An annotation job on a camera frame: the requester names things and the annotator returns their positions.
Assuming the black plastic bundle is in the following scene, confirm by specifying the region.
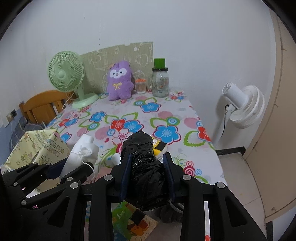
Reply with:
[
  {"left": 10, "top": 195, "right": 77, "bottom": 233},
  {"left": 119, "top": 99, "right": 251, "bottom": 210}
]
[{"left": 121, "top": 131, "right": 183, "bottom": 223}]

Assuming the green picture book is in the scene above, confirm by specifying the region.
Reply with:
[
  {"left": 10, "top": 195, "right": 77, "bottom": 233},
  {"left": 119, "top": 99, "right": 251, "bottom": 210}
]
[{"left": 112, "top": 201, "right": 158, "bottom": 241}]

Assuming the white cloth drawstring bag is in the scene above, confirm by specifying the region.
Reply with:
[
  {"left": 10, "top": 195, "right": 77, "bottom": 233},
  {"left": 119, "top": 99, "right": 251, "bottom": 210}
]
[{"left": 60, "top": 134, "right": 99, "bottom": 180}]

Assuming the yellow cartoon packet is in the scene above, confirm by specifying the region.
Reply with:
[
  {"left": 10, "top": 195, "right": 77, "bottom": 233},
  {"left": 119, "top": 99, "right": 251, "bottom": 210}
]
[{"left": 152, "top": 138, "right": 168, "bottom": 160}]

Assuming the yellow fabric storage box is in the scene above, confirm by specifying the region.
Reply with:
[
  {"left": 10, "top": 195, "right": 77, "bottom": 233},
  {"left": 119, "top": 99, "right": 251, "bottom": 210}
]
[{"left": 1, "top": 128, "right": 71, "bottom": 200}]

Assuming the grey plaid pillow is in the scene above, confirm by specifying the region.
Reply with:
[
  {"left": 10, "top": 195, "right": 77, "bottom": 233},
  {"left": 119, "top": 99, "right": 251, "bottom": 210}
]
[{"left": 10, "top": 122, "right": 45, "bottom": 151}]

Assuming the floral tablecloth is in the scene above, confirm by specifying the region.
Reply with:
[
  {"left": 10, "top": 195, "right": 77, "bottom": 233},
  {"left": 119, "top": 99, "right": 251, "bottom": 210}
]
[{"left": 48, "top": 90, "right": 225, "bottom": 184}]

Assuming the purple plush toy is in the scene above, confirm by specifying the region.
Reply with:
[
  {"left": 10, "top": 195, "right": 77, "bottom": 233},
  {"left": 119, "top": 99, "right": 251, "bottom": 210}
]
[{"left": 107, "top": 60, "right": 134, "bottom": 101}]

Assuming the small jar orange lid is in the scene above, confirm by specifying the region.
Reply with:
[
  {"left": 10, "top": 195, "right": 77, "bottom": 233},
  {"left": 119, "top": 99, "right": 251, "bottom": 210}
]
[{"left": 134, "top": 78, "right": 147, "bottom": 94}]

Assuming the white standing fan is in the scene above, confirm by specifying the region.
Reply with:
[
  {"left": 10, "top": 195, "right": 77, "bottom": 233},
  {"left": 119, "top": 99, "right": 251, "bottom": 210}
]
[{"left": 212, "top": 82, "right": 265, "bottom": 147}]

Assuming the green desk fan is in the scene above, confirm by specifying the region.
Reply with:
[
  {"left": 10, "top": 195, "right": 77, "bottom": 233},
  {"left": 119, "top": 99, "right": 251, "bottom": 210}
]
[{"left": 47, "top": 51, "right": 98, "bottom": 109}]

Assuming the glass jar green lid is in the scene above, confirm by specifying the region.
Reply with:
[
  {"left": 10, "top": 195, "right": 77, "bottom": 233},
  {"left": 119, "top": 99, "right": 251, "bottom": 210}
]
[{"left": 151, "top": 58, "right": 170, "bottom": 98}]

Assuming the green patterned backboard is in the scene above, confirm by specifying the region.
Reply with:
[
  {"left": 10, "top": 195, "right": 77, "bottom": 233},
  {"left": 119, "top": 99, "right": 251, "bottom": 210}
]
[{"left": 81, "top": 42, "right": 154, "bottom": 94}]

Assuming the wall power outlet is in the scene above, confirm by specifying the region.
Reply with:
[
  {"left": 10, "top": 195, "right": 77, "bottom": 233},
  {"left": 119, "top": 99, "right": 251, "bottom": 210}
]
[{"left": 11, "top": 109, "right": 17, "bottom": 118}]

